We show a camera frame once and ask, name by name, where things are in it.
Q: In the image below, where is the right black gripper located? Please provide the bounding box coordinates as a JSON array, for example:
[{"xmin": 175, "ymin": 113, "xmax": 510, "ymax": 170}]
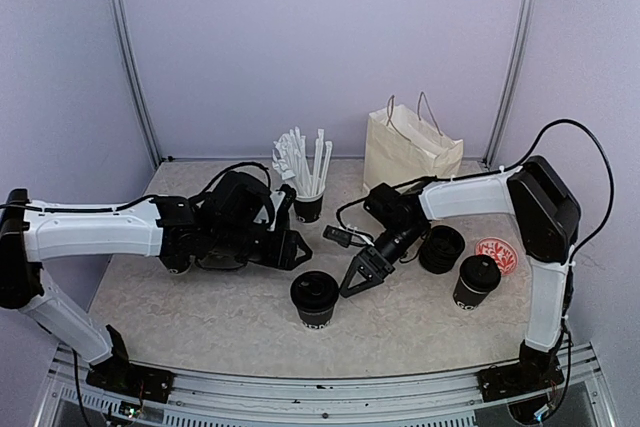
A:
[{"xmin": 339, "ymin": 222, "xmax": 426, "ymax": 297}]

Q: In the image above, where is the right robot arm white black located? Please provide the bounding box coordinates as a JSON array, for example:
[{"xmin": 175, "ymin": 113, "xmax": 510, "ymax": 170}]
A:
[{"xmin": 340, "ymin": 156, "xmax": 581, "ymax": 391}]

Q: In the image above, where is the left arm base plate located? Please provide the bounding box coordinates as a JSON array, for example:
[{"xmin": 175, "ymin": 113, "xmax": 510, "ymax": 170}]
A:
[{"xmin": 86, "ymin": 363, "xmax": 175, "ymax": 404}]

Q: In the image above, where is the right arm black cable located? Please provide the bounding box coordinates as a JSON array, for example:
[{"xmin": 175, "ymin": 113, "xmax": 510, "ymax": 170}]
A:
[{"xmin": 335, "ymin": 119, "xmax": 615, "ymax": 258}]

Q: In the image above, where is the right aluminium corner post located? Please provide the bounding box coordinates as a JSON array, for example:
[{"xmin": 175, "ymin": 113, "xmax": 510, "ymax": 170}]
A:
[{"xmin": 483, "ymin": 0, "xmax": 535, "ymax": 167}]

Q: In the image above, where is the black plastic cup lid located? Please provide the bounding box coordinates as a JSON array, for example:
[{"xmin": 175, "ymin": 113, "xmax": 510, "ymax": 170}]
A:
[{"xmin": 460, "ymin": 255, "xmax": 502, "ymax": 292}]

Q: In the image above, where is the cup holding white straws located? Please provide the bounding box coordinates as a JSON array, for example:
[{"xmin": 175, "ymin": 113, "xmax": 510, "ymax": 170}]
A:
[{"xmin": 272, "ymin": 126, "xmax": 334, "ymax": 224}]

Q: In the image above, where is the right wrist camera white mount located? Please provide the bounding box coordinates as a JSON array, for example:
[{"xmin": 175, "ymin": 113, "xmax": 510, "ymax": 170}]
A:
[{"xmin": 323, "ymin": 225, "xmax": 374, "ymax": 248}]

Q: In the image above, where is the aluminium front frame rail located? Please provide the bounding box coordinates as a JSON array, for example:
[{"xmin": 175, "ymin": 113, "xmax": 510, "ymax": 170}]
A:
[{"xmin": 34, "ymin": 344, "xmax": 616, "ymax": 427}]

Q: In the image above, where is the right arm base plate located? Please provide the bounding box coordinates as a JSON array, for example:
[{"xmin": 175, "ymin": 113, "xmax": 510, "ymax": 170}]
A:
[{"xmin": 477, "ymin": 362, "xmax": 565, "ymax": 402}]

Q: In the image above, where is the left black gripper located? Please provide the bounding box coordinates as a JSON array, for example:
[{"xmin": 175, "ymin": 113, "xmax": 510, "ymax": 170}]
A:
[{"xmin": 211, "ymin": 223, "xmax": 313, "ymax": 271}]

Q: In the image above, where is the black paper coffee cup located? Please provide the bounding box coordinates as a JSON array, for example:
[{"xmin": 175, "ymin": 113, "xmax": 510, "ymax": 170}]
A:
[{"xmin": 452, "ymin": 255, "xmax": 502, "ymax": 311}]

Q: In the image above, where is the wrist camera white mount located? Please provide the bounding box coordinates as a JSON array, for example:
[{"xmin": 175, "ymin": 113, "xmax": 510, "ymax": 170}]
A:
[
  {"xmin": 254, "ymin": 184, "xmax": 296, "ymax": 232},
  {"xmin": 323, "ymin": 225, "xmax": 374, "ymax": 248}
]

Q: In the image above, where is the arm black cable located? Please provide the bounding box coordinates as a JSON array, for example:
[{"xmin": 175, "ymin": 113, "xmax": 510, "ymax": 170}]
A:
[
  {"xmin": 0, "ymin": 161, "xmax": 274, "ymax": 213},
  {"xmin": 335, "ymin": 119, "xmax": 615, "ymax": 258}
]

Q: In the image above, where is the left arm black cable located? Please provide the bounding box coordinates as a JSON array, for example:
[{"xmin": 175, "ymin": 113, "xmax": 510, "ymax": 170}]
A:
[{"xmin": 0, "ymin": 161, "xmax": 274, "ymax": 213}]

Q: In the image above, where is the stack of black lids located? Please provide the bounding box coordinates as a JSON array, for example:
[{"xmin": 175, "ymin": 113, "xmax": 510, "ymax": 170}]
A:
[{"xmin": 418, "ymin": 225, "xmax": 466, "ymax": 274}]

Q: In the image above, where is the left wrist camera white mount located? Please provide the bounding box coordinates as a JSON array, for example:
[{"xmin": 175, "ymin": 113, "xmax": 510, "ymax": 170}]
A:
[{"xmin": 254, "ymin": 184, "xmax": 296, "ymax": 232}]

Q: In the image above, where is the red patterned white bowl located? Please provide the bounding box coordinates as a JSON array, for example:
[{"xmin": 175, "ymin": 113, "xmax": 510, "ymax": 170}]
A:
[{"xmin": 475, "ymin": 237, "xmax": 518, "ymax": 276}]

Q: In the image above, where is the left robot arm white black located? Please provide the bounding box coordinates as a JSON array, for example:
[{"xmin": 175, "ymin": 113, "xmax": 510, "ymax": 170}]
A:
[{"xmin": 1, "ymin": 170, "xmax": 313, "ymax": 392}]

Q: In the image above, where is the cream paper takeout bag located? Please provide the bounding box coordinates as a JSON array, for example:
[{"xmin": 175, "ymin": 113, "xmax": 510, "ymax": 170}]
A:
[{"xmin": 363, "ymin": 92, "xmax": 464, "ymax": 192}]

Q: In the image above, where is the stack of paper cups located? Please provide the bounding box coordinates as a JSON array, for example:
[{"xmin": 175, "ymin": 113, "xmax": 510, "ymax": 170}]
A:
[{"xmin": 160, "ymin": 255, "xmax": 192, "ymax": 276}]

